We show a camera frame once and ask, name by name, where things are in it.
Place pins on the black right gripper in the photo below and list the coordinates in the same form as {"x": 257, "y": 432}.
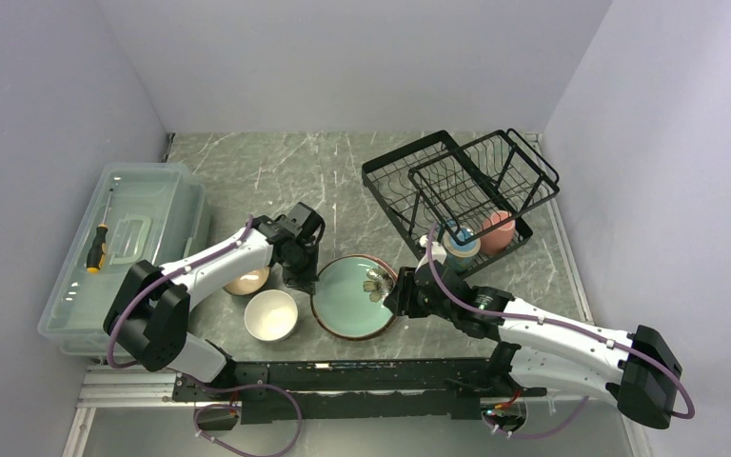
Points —
{"x": 401, "y": 299}

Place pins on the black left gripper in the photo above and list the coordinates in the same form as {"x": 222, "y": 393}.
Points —
{"x": 304, "y": 281}

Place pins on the light blue flower plate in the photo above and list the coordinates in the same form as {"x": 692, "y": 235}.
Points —
{"x": 346, "y": 296}

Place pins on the white bowl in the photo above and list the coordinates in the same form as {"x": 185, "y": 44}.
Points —
{"x": 271, "y": 316}

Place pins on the blue mug orange inside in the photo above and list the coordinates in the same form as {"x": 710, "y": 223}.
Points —
{"x": 461, "y": 249}

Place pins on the pink mug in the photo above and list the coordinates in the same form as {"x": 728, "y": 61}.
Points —
{"x": 500, "y": 232}

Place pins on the black wire dish rack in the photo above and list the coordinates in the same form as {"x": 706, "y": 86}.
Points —
{"x": 432, "y": 180}

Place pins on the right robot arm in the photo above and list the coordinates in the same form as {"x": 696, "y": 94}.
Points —
{"x": 637, "y": 372}

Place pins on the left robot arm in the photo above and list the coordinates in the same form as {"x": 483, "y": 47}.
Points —
{"x": 147, "y": 322}

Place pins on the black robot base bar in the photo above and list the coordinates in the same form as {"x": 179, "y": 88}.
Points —
{"x": 458, "y": 388}

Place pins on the red rimmed bottom plate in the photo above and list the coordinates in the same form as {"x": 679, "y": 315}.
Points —
{"x": 324, "y": 325}

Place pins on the dark bowl beige inside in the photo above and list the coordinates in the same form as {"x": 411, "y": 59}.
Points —
{"x": 248, "y": 283}

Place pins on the clear plastic storage box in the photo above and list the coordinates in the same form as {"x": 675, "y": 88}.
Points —
{"x": 158, "y": 212}

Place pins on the yellow black screwdriver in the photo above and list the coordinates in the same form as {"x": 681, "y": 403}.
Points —
{"x": 97, "y": 250}

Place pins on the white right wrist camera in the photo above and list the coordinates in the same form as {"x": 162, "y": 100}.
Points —
{"x": 431, "y": 249}

